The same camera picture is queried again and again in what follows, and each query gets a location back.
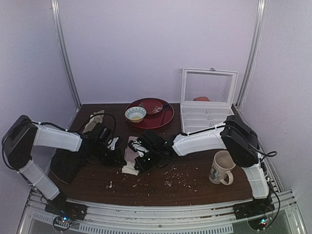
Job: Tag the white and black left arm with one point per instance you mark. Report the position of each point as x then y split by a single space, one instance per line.
73 149

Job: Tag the aluminium frame post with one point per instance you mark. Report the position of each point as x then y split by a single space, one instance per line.
257 35
64 53

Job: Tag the yellow and blue patterned bowl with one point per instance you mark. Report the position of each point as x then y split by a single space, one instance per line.
135 114

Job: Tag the beige mug with blue design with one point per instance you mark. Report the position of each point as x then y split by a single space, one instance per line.
221 169

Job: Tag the beige crumpled cloth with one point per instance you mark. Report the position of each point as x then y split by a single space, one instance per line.
96 117

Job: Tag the red round lacquer tray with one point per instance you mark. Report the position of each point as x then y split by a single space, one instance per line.
152 121

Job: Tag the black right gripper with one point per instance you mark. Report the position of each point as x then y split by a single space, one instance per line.
137 158

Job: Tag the right aluminium frame post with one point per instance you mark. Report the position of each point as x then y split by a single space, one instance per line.
257 35

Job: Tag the aluminium front rail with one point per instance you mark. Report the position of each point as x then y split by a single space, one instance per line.
215 218

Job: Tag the left aluminium frame post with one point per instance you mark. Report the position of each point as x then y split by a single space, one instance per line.
64 53

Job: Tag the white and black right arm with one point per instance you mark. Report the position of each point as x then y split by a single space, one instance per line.
233 135

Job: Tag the pink and cream underwear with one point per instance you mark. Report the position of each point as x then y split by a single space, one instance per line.
130 157

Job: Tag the small red floral dish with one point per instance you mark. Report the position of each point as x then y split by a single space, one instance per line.
151 106

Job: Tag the white compartment box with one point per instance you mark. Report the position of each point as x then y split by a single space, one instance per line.
219 86

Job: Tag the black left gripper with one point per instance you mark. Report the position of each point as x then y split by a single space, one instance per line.
113 156

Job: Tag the purple spoon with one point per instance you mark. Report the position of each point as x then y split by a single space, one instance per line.
165 108

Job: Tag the red object behind box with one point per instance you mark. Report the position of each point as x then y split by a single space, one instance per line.
201 99

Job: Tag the black striped garment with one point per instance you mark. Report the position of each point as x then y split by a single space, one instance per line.
66 164

